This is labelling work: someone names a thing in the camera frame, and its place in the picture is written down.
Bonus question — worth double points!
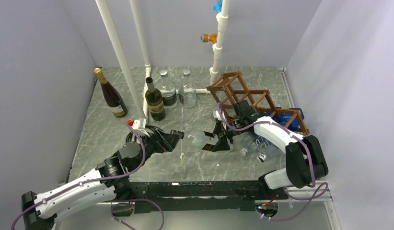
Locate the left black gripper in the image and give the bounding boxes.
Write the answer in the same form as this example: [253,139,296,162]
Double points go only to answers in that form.
[131,127,182,172]

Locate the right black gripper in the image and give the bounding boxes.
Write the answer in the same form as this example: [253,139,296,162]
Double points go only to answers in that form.
[209,118,247,151]

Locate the small clear bottle black cap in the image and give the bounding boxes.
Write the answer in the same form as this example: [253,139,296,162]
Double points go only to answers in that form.
[170,129,219,151]

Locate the dark green wine bottle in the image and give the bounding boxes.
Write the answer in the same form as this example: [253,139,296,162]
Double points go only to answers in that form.
[145,77,166,121]

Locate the clear glass bottle silver cap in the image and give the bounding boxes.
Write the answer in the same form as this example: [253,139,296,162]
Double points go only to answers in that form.
[178,69,197,108]

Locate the clear glass bottle white cap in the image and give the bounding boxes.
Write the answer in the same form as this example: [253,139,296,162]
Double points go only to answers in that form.
[159,70,177,108]

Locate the dark red wine bottle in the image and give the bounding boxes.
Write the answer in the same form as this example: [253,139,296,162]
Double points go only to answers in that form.
[94,67,128,118]

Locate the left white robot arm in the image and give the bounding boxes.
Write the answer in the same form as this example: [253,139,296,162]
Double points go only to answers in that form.
[21,126,184,230]

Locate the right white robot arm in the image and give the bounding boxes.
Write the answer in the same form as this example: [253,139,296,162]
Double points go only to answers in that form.
[216,100,329,199]

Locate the clear square bottle black cap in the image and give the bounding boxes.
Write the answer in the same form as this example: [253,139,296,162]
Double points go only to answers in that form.
[256,142,280,162]

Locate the brown wooden wine rack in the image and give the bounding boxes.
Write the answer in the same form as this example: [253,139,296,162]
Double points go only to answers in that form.
[206,72,310,135]

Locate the blue label clear bottle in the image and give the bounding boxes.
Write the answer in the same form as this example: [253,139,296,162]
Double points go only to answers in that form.
[240,113,309,155]

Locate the orange pipe valve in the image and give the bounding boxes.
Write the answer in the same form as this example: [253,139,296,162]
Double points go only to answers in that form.
[200,33,217,44]

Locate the blue pipe valve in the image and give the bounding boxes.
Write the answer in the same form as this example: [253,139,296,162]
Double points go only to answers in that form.
[212,0,223,13]

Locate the black coiled cable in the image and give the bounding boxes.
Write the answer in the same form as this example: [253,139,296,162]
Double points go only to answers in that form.
[125,125,160,143]

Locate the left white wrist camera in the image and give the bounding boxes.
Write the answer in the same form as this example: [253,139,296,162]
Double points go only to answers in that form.
[125,117,150,137]

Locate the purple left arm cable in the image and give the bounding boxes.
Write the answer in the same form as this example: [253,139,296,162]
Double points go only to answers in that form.
[10,122,166,230]

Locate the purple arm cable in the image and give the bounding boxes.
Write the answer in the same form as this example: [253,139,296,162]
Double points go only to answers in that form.
[216,102,329,222]
[10,122,166,230]

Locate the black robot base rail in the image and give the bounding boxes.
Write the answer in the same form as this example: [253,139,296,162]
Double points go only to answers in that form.
[113,180,288,214]

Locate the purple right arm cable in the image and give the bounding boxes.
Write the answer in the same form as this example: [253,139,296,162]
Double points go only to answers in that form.
[216,102,329,222]

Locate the white PVC pipe frame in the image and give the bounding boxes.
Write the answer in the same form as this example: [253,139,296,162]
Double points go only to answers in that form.
[95,0,231,121]

